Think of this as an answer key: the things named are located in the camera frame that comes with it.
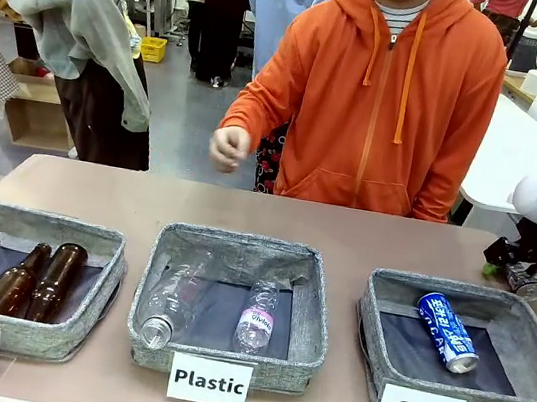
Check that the yellow plastic crate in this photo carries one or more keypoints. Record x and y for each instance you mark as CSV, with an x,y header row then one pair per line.
x,y
153,50

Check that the person in red top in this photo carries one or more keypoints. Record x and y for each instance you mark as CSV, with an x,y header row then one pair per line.
x,y
499,8

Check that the person in light blue shirt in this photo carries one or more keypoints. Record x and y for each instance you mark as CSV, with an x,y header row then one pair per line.
x,y
277,5

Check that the light wooden box shelf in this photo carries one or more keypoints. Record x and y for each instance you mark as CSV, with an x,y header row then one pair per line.
x,y
39,111

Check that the small pink-label plastic bottle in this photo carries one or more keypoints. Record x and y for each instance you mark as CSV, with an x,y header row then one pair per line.
x,y
257,318

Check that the white Plastic label sign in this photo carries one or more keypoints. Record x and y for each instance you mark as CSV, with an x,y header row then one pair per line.
x,y
209,382

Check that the person's right hand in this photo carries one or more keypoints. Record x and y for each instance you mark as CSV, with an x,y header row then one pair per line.
x,y
228,149

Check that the white paper roll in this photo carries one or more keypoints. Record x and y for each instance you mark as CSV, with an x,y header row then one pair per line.
x,y
536,83

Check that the dark patterned drink can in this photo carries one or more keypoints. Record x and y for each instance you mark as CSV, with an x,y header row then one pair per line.
x,y
524,284

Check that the person in orange hoodie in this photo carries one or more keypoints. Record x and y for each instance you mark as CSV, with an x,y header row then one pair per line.
x,y
378,106

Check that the large clear plastic bottle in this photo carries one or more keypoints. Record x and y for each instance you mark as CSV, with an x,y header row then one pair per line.
x,y
173,298

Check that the white side table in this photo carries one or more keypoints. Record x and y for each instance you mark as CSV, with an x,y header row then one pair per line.
x,y
518,152

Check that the black tripod pole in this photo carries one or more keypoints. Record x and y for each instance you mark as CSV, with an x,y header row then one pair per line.
x,y
523,27

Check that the orange sleeved right forearm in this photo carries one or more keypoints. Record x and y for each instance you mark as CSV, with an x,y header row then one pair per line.
x,y
259,93

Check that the person in dark trousers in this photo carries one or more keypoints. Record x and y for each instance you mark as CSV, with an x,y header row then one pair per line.
x,y
217,16

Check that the person in grey hoodie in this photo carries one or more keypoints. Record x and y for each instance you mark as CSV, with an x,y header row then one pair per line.
x,y
68,19

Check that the grey felt plastic basket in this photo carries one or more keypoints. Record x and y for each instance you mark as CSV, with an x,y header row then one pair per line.
x,y
226,316

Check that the red floral black skirt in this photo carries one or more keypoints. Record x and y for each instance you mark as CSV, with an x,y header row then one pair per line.
x,y
268,160

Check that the grey felt bottle basket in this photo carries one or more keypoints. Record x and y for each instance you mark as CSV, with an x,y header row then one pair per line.
x,y
10,273

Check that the brown glass beer bottle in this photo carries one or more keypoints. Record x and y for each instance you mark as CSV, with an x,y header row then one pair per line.
x,y
57,280
11,284

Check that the blue Pocari drink can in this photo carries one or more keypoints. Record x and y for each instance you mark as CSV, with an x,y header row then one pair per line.
x,y
448,334

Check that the grey felt can basket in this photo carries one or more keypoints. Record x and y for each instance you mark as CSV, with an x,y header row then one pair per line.
x,y
458,351

